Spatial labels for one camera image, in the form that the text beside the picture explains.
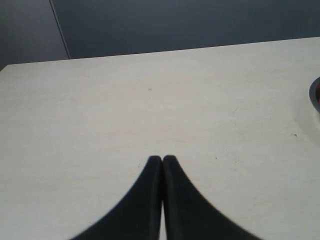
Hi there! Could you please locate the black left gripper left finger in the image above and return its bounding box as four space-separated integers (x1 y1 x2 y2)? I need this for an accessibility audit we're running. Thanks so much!
74 155 163 240

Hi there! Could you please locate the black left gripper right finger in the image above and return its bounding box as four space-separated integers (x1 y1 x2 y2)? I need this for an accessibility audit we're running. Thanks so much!
162 155 258 240

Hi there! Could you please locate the round steel plate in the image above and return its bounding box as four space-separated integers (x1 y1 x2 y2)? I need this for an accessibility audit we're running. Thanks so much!
309 77 320 114

